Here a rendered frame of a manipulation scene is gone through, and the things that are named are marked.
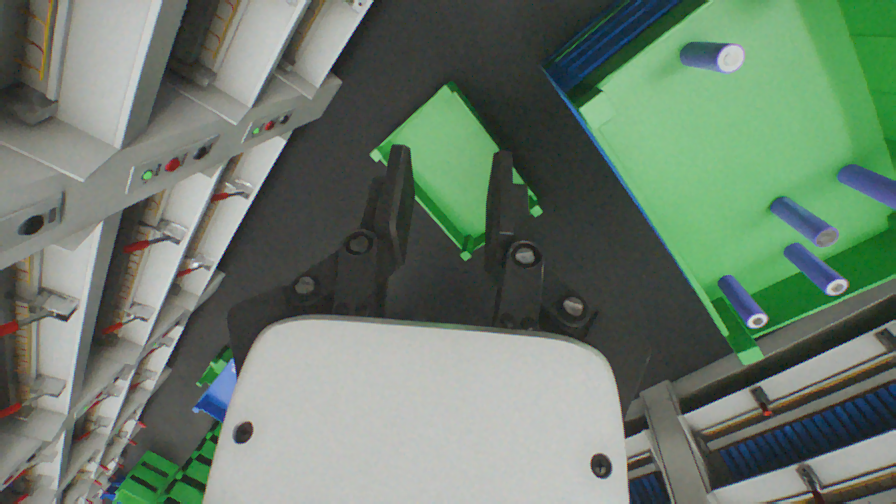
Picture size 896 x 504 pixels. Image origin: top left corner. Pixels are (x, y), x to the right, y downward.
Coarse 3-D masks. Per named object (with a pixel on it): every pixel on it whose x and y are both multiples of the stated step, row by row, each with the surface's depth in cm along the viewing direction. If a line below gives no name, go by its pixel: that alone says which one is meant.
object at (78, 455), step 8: (168, 368) 138; (160, 376) 135; (168, 376) 143; (160, 384) 138; (152, 392) 134; (128, 400) 123; (128, 408) 122; (120, 416) 119; (120, 424) 119; (112, 432) 116; (72, 448) 105; (80, 448) 107; (88, 448) 108; (72, 456) 104; (80, 456) 106; (88, 456) 107; (72, 464) 103; (80, 464) 104; (72, 472) 102; (64, 480) 100
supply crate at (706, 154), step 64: (704, 0) 22; (768, 0) 24; (832, 0) 24; (640, 64) 28; (768, 64) 26; (832, 64) 26; (640, 128) 31; (704, 128) 30; (768, 128) 29; (832, 128) 28; (640, 192) 29; (704, 192) 32; (768, 192) 31; (832, 192) 30; (704, 256) 36; (768, 256) 35; (832, 256) 33; (768, 320) 34
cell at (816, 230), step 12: (780, 204) 31; (792, 204) 30; (780, 216) 31; (792, 216) 29; (804, 216) 28; (816, 216) 28; (804, 228) 28; (816, 228) 27; (828, 228) 26; (816, 240) 27; (828, 240) 26
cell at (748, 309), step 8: (720, 280) 36; (728, 280) 36; (736, 280) 35; (720, 288) 36; (728, 288) 35; (736, 288) 34; (728, 296) 35; (736, 296) 34; (744, 296) 33; (736, 304) 33; (744, 304) 33; (752, 304) 32; (744, 312) 32; (752, 312) 31; (760, 312) 31; (744, 320) 32; (752, 320) 31; (760, 320) 31
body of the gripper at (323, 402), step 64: (320, 320) 10; (384, 320) 10; (256, 384) 9; (320, 384) 9; (384, 384) 9; (448, 384) 9; (512, 384) 9; (576, 384) 9; (256, 448) 8; (320, 448) 8; (384, 448) 8; (448, 448) 8; (512, 448) 8; (576, 448) 8
